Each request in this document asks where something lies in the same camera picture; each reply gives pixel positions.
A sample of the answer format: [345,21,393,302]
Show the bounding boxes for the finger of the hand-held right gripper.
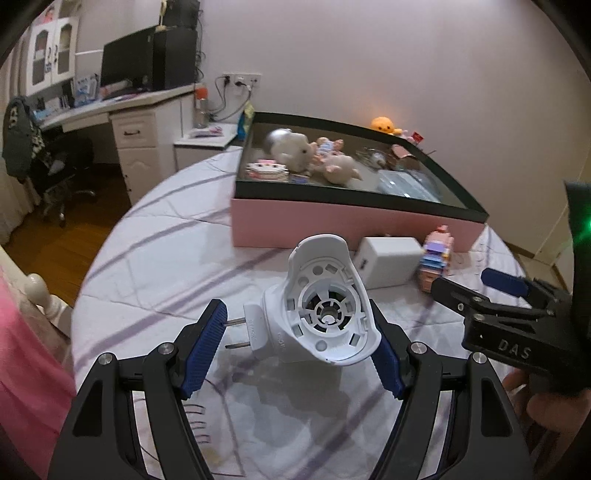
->
[480,268,573,308]
[429,275,561,325]

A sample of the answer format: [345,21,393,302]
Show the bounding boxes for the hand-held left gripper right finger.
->
[367,300,536,480]

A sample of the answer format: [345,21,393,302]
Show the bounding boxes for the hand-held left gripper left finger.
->
[48,299,229,480]

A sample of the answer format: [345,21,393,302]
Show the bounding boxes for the pink purple block figure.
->
[418,224,455,292]

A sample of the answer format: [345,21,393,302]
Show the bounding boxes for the white plug-in device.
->
[225,234,382,366]

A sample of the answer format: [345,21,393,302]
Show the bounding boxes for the clear round plastic container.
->
[406,159,446,191]

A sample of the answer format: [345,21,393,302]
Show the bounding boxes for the pink box with black rim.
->
[231,112,489,252]

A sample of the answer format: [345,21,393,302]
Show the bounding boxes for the copper metal cup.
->
[392,144,422,172]

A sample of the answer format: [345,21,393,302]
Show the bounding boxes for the glass bottle with cork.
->
[355,148,389,169]

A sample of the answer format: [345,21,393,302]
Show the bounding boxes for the pink pig doll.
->
[318,154,364,186]

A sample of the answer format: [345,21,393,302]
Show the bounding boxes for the small baby doll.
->
[314,138,345,160]

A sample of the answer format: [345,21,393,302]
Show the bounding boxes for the white round-head figurine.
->
[265,129,315,169]

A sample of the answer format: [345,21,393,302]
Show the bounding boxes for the person's right hand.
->
[502,367,591,462]

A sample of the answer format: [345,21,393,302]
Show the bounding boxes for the white cube charger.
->
[356,237,424,289]

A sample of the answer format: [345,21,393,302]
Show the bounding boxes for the pink pillow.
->
[0,272,77,467]

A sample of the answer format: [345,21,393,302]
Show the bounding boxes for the pink white small toy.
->
[245,159,290,182]

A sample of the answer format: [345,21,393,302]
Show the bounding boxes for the white bedside table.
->
[173,124,245,172]

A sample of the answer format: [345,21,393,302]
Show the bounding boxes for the orange octopus plush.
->
[370,116,403,136]

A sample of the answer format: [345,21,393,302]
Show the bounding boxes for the white desk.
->
[34,83,206,206]

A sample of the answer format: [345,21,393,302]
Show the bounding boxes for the black office chair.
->
[28,136,98,227]

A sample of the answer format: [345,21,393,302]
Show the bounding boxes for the blue yellow bag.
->
[238,104,256,141]

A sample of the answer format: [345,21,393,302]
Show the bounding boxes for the bottle with orange cap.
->
[194,85,209,128]

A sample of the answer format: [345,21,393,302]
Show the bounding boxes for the dark patterned jacket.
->
[2,96,47,177]

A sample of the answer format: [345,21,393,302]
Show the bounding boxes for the blue white box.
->
[74,74,101,104]

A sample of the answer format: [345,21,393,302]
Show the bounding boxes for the black computer tower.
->
[152,27,198,90]

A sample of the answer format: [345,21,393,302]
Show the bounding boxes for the black computer monitor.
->
[100,25,158,90]

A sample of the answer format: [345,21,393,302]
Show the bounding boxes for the white glass-door cabinet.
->
[25,16,79,95]

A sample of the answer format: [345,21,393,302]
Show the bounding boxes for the small black speaker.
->
[161,0,201,28]

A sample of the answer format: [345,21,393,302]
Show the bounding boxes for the white bed post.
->
[25,272,72,335]

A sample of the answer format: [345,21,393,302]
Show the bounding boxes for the black power cables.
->
[213,78,253,123]

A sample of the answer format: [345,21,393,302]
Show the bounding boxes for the white wall outlet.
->
[222,71,262,91]

